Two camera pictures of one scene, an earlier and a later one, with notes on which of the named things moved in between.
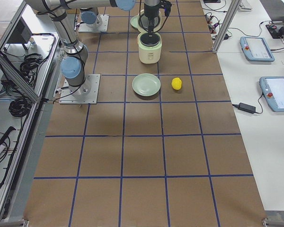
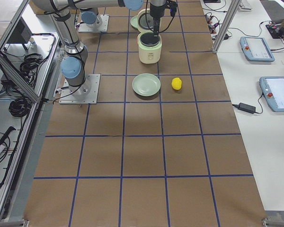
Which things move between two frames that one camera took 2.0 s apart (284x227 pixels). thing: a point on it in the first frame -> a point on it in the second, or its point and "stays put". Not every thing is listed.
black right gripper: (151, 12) -> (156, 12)
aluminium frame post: (230, 16) stays put
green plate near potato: (146, 84) stays put
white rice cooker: (149, 45) stays put
